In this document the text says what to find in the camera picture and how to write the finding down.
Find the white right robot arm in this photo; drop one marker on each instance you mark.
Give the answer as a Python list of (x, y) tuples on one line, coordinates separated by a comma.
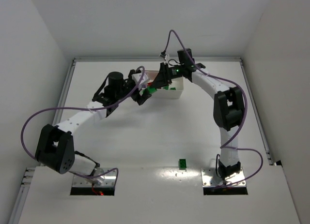
[(228, 108)]

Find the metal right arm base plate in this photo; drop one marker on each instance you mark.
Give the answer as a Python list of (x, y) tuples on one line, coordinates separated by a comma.
[(211, 180)]

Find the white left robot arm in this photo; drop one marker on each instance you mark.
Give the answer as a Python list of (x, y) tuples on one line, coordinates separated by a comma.
[(56, 148)]

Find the green square lego brick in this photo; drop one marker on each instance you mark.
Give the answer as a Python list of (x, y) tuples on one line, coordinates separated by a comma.
[(182, 164)]

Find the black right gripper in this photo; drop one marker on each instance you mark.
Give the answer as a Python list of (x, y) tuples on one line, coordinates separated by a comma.
[(161, 77)]

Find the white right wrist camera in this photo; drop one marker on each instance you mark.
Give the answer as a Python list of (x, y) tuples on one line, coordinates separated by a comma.
[(164, 56)]

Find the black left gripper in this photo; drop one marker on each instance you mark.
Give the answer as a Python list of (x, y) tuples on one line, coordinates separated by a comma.
[(137, 93)]

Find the white compartment tray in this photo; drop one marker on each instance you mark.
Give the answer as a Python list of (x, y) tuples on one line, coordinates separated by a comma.
[(162, 94)]

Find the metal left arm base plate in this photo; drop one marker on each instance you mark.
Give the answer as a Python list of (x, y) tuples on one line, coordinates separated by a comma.
[(102, 178)]

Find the green rounded lego brick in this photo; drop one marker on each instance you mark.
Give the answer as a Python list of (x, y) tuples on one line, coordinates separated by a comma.
[(150, 90)]

